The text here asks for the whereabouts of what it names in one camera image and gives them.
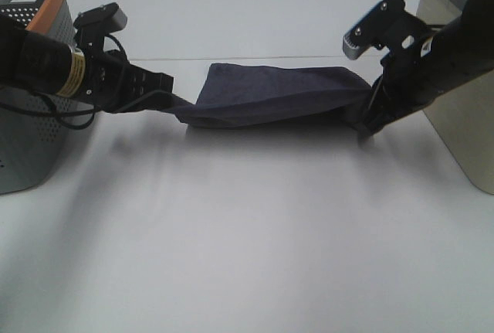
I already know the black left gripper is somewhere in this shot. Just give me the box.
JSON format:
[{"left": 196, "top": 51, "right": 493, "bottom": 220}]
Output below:
[{"left": 73, "top": 49, "right": 174, "bottom": 114}]

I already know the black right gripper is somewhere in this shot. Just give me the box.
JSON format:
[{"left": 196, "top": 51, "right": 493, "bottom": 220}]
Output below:
[{"left": 362, "top": 35, "right": 444, "bottom": 135}]

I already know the dark grey towel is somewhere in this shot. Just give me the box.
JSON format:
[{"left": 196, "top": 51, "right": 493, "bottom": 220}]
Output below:
[{"left": 160, "top": 63, "right": 371, "bottom": 129}]

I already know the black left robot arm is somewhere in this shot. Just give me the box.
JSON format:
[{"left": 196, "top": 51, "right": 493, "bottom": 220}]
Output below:
[{"left": 1, "top": 16, "right": 174, "bottom": 114}]

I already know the beige bin with grey rim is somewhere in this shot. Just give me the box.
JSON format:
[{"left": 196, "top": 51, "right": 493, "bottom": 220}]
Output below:
[{"left": 416, "top": 0, "right": 493, "bottom": 194}]

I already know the grey basket with orange rim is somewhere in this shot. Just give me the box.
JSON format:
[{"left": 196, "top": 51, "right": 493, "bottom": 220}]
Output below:
[{"left": 1, "top": 0, "right": 80, "bottom": 194}]

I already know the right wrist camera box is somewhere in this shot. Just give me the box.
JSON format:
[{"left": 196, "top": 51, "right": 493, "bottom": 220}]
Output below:
[{"left": 343, "top": 0, "right": 422, "bottom": 60}]

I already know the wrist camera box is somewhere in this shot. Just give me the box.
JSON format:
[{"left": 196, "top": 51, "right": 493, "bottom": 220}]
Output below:
[
  {"left": 343, "top": 0, "right": 422, "bottom": 60},
  {"left": 73, "top": 2, "right": 128, "bottom": 42}
]

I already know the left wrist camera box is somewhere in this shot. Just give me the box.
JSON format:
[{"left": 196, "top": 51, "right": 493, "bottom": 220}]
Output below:
[{"left": 73, "top": 2, "right": 128, "bottom": 42}]

